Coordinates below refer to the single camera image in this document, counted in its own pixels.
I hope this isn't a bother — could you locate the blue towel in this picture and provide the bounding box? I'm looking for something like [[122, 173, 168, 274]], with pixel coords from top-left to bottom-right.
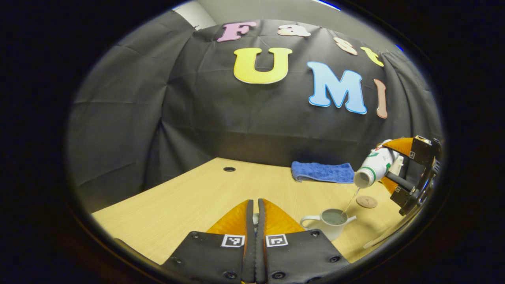
[[291, 161, 355, 184]]

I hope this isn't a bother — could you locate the white green-label water bottle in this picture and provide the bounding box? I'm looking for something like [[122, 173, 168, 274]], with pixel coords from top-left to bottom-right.
[[353, 139, 400, 189]]

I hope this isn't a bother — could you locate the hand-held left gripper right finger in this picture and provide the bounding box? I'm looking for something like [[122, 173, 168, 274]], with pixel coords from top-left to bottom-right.
[[256, 198, 352, 284]]

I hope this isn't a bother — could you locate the white ceramic teacup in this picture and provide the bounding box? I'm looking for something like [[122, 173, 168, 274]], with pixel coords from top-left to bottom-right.
[[300, 208, 357, 241]]

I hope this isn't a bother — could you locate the round wooden coaster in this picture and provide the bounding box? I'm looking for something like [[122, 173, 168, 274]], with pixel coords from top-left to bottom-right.
[[356, 195, 378, 209]]

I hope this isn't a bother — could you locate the black backdrop cloth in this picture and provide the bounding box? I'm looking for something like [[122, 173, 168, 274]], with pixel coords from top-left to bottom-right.
[[68, 10, 442, 213]]

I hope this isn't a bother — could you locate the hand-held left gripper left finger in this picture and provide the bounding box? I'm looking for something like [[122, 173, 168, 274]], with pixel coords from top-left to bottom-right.
[[160, 199, 256, 284]]

